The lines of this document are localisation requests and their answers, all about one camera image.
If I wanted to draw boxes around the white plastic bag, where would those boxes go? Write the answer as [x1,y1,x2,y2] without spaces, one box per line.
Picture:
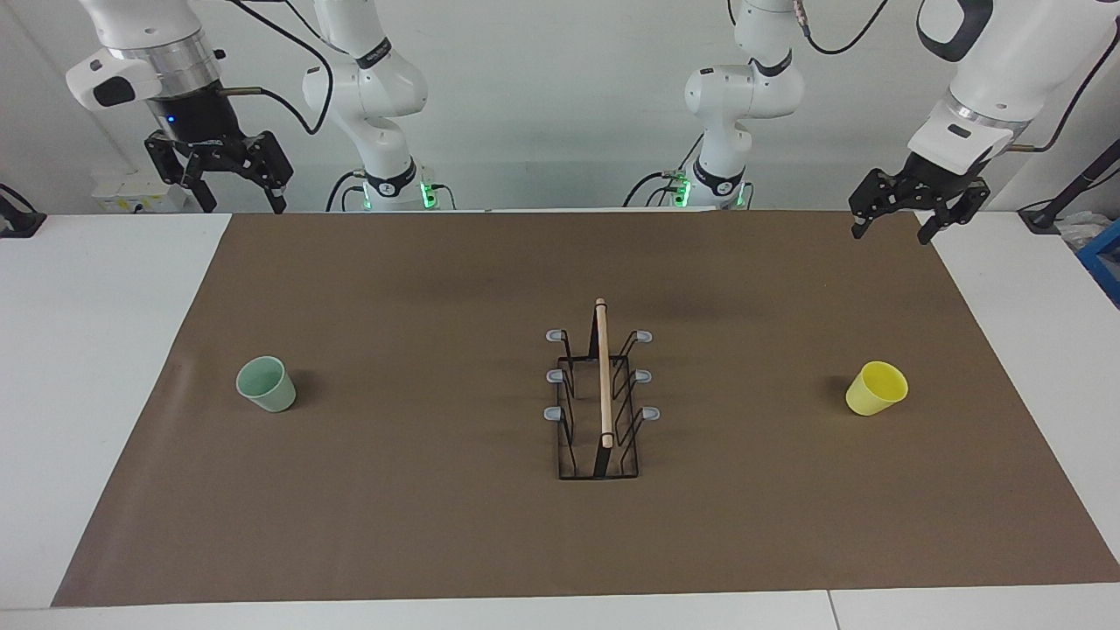
[1054,210,1114,251]

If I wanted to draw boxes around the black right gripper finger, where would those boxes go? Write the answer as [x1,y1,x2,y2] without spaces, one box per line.
[144,131,217,214]
[229,131,294,214]

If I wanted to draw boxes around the blue box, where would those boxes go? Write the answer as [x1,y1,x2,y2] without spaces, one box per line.
[1076,219,1120,308]

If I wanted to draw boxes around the white wall socket box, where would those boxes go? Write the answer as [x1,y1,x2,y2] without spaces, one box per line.
[92,170,189,214]

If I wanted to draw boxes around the brown table mat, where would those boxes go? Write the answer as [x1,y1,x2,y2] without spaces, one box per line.
[51,210,1120,607]

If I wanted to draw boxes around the black base power cable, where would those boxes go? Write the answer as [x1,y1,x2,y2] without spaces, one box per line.
[623,131,706,209]
[325,169,368,212]

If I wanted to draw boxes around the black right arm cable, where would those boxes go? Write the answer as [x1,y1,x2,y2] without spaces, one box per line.
[210,0,335,137]

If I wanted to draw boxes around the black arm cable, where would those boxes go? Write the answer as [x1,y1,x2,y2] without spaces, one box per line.
[792,0,1120,155]
[210,0,335,137]

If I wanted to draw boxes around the yellow plastic cup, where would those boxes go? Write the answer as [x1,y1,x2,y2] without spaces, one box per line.
[845,360,909,417]

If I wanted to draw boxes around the black table clamp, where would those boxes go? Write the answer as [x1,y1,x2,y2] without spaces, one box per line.
[0,184,47,239]

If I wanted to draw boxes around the pale green plastic cup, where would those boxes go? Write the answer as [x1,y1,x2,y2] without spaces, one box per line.
[235,355,298,414]

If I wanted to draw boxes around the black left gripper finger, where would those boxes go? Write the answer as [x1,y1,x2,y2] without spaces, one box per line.
[917,179,991,246]
[849,169,915,239]

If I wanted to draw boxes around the black stand pole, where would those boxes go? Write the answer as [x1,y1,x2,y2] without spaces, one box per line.
[1018,138,1120,234]

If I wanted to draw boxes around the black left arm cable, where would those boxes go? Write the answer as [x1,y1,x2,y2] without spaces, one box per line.
[792,0,1120,155]

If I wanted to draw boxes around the black wire cup rack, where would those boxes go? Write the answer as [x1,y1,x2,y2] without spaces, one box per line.
[544,297,662,480]

